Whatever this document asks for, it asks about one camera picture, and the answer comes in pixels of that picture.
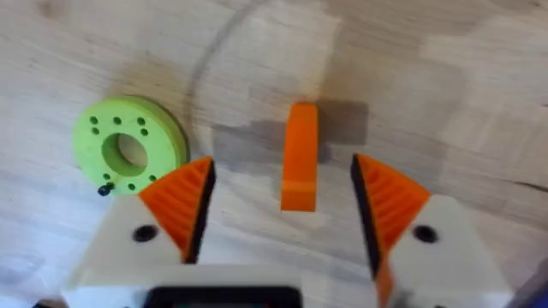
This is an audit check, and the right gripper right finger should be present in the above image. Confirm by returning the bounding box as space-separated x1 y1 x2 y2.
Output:
349 152 515 308

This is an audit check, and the green disc with holes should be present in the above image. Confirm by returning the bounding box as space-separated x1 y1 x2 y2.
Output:
73 94 190 198

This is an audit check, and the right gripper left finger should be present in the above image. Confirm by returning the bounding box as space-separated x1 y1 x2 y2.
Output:
63 156 217 286

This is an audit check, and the orange ribbed wedge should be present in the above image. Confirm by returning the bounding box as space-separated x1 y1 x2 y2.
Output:
280 101 320 214

